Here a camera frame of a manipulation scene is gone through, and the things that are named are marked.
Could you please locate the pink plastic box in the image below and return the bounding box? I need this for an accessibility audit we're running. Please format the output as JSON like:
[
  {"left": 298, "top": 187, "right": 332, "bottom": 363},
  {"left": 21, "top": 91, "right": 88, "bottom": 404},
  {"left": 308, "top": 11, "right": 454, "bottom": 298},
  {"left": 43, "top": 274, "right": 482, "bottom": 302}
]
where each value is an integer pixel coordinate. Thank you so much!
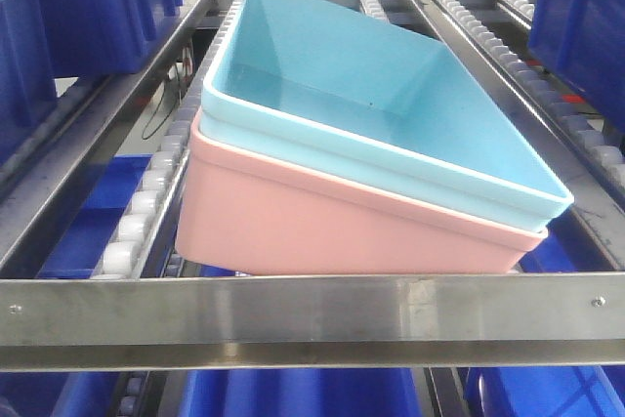
[{"left": 175, "top": 123, "right": 547, "bottom": 275}]

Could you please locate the light blue plastic box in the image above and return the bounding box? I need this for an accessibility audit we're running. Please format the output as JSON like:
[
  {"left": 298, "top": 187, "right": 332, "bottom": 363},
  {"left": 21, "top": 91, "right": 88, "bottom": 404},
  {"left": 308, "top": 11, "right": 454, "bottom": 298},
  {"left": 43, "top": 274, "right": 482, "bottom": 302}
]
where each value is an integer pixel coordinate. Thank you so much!
[{"left": 199, "top": 0, "right": 573, "bottom": 231}]

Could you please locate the stainless steel shelf rack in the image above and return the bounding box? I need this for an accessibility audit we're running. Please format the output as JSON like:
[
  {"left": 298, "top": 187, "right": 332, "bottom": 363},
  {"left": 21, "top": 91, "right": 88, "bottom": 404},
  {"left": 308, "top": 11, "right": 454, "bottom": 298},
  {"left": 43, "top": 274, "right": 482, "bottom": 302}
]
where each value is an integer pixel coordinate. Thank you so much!
[{"left": 1, "top": 0, "right": 624, "bottom": 375}]

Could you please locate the blue crate lower shelf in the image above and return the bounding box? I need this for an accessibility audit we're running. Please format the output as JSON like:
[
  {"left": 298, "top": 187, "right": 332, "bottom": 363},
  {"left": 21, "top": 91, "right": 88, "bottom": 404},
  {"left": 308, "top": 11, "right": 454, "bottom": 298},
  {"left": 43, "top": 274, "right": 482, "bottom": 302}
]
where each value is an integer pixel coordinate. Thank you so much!
[{"left": 38, "top": 155, "right": 624, "bottom": 416}]

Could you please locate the white roller track left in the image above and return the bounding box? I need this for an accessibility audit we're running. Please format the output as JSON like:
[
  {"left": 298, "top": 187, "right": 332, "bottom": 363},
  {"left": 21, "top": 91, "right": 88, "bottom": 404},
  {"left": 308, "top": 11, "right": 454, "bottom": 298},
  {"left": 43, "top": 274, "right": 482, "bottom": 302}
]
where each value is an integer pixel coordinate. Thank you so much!
[{"left": 90, "top": 0, "right": 241, "bottom": 280}]

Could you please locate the white roller track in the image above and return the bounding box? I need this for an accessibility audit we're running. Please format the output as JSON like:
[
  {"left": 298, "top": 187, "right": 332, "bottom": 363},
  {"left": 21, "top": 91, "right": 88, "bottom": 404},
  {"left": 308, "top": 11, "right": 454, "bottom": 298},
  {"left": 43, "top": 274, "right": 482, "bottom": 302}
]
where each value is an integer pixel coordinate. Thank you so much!
[
  {"left": 434, "top": 0, "right": 624, "bottom": 190},
  {"left": 90, "top": 0, "right": 241, "bottom": 280},
  {"left": 359, "top": 0, "right": 390, "bottom": 22}
]

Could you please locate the white roller track middle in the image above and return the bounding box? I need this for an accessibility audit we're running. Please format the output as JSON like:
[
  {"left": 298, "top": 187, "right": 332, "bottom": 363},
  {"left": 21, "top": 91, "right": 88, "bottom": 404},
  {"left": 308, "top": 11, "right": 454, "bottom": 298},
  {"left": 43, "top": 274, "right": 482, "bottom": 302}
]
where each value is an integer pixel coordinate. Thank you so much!
[{"left": 359, "top": 0, "right": 390, "bottom": 22}]

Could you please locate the white roller track right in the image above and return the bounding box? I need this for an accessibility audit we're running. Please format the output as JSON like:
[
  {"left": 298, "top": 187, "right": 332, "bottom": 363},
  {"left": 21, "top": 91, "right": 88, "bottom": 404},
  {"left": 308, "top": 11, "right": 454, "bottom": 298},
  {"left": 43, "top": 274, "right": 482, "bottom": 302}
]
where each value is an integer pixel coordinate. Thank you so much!
[{"left": 434, "top": 0, "right": 624, "bottom": 190}]

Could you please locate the blue crate upper left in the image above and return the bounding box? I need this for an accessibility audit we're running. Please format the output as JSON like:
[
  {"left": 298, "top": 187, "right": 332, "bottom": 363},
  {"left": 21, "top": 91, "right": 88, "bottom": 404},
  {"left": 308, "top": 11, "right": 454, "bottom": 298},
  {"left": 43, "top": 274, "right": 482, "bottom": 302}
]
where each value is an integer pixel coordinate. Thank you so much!
[{"left": 1, "top": 0, "right": 183, "bottom": 161}]

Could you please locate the blue crate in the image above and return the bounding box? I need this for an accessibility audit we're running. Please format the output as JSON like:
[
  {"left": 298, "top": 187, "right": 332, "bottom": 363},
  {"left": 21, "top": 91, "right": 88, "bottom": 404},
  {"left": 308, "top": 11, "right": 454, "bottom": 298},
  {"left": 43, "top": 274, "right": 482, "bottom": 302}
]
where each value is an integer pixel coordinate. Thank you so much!
[
  {"left": 1, "top": 0, "right": 183, "bottom": 161},
  {"left": 528, "top": 0, "right": 624, "bottom": 130}
]

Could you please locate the blue crate upper right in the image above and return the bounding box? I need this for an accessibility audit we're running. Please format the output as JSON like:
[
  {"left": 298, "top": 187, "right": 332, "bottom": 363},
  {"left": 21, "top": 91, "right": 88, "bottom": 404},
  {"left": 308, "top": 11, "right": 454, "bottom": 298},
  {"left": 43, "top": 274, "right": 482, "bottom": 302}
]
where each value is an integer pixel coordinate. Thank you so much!
[{"left": 528, "top": 0, "right": 624, "bottom": 130}]

